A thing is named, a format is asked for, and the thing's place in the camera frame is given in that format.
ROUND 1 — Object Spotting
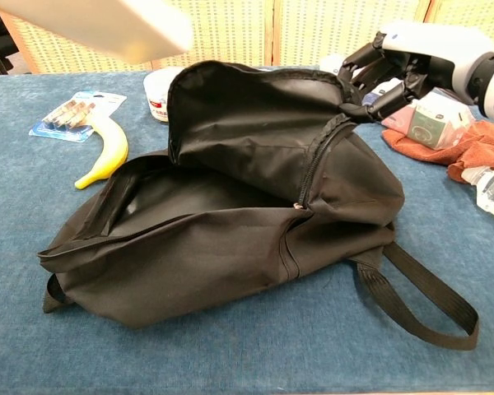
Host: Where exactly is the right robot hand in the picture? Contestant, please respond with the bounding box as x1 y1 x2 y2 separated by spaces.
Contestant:
338 21 494 124

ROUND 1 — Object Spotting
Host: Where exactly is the black fabric backpack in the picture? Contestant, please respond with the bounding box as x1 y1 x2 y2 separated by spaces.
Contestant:
36 60 481 351

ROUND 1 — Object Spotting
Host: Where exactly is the long pocket tissue multipack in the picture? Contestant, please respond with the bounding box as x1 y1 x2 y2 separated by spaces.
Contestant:
319 53 477 150

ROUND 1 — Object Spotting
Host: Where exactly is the brown cloth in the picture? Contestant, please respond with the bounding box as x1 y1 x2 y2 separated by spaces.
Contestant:
380 120 494 184

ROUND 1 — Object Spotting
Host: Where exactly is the wicker folding screen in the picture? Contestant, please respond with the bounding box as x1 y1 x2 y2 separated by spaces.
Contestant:
0 0 494 75

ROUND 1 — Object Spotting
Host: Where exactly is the round clear tub of clips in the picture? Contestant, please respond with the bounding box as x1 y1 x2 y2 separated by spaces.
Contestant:
142 67 181 123

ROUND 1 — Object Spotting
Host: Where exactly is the yellow banana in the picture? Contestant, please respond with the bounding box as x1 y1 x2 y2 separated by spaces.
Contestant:
74 116 129 190

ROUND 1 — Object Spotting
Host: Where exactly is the blue table cover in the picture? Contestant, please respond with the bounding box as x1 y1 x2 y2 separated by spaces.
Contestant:
0 61 494 395

